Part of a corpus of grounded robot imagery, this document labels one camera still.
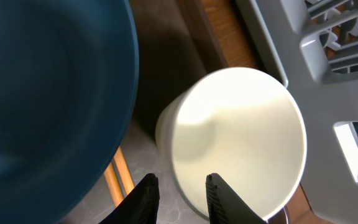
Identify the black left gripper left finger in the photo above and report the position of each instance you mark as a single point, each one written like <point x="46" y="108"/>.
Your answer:
<point x="140" y="206"/>

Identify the left wooden chopstick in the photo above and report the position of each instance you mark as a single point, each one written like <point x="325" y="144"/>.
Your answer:
<point x="113" y="184"/>

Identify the wooden chopstick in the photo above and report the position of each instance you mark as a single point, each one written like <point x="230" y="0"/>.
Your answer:
<point x="123" y="171"/>
<point x="113" y="184"/>

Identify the right wooden chopstick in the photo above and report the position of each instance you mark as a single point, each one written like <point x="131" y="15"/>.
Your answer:
<point x="123" y="171"/>

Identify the dark blue plate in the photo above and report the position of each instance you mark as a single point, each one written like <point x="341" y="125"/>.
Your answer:
<point x="69" y="71"/>

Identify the white cup green inside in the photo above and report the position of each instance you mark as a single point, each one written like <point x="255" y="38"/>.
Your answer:
<point x="242" y="124"/>

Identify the brown serving tray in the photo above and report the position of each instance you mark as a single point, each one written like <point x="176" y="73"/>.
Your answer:
<point x="177" y="47"/>

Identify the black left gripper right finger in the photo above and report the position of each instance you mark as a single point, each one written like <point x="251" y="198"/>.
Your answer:
<point x="225" y="206"/>

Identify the grey dishwasher rack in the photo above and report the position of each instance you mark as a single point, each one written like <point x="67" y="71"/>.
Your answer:
<point x="314" y="50"/>

